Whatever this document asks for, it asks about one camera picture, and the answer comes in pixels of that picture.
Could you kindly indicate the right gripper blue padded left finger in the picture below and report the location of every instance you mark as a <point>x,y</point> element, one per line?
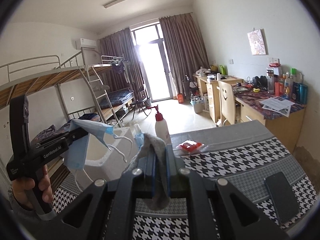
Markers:
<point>150,173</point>

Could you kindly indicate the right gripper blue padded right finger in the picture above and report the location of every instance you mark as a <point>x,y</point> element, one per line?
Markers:
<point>170,166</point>

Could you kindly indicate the grey sock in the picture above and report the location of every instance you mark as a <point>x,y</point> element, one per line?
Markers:
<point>160,199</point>

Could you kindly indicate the blue surgical mask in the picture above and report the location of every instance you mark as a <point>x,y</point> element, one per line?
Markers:
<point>75,157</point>

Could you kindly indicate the person's left hand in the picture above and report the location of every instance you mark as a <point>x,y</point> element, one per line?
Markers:
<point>20,186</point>

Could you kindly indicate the red snack packet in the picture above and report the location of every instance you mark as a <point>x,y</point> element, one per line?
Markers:
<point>189,146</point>

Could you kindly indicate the blue sanitizer bottle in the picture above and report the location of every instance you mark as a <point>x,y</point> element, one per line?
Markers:
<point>139,136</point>

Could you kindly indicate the blue plaid quilt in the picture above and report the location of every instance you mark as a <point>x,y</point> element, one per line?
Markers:
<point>52,130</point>

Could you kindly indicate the white pump bottle red cap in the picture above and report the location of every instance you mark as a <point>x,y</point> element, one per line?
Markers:
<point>161,127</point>

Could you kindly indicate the white styrofoam box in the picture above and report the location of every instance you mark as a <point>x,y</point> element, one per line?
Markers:
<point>102,163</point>

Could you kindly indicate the black folding chair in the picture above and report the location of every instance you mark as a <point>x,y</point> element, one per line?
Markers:
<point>139,101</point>

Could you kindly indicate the white trash bucket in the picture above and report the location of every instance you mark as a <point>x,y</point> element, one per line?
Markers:
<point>197,104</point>

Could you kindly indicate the orange bag by door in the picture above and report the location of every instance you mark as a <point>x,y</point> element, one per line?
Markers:
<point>180,98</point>

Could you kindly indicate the houndstooth patterned table mat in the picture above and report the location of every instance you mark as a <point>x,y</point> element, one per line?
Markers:
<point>245,154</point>

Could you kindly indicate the wooden chair smiley face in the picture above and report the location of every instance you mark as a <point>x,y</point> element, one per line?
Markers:
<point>227,103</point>

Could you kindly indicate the near metal bunk bed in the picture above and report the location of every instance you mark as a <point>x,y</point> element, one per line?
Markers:
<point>57,91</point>

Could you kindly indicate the metal bunk bed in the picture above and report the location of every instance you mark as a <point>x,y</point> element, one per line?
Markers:
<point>111,106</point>
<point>57,91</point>

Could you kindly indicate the far wooden desk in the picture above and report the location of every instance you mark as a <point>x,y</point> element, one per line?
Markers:
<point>210,88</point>

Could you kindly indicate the wooden desk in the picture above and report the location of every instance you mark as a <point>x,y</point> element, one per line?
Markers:
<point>210,88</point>
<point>286,129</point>

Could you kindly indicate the far metal bunk bed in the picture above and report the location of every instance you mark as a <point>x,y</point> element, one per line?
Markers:
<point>111,106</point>

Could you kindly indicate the left brown curtain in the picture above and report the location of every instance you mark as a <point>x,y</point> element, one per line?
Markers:
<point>126,72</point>

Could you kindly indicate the brown curtain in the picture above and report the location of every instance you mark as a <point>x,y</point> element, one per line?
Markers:
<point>185,47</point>
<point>126,72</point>

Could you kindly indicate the right brown curtain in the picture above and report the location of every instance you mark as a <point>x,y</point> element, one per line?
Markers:
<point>185,47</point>

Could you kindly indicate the black smartphone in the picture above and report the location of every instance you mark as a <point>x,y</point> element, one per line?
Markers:
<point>283,198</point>

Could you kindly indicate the printed papers on desk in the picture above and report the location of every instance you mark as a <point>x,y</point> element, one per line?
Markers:
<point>278,105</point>

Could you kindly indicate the near wooden desk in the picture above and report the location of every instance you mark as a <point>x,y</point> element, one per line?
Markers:
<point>286,129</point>

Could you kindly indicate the glass balcony door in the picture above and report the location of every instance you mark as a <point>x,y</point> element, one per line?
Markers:
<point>149,43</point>

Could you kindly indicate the white air conditioner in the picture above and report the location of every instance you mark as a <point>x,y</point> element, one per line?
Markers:
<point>85,43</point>

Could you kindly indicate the teal cylinder bottle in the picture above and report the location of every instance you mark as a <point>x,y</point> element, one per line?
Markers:
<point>303,94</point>

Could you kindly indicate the pink anime wall picture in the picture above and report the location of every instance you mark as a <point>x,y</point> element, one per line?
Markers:
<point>256,42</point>

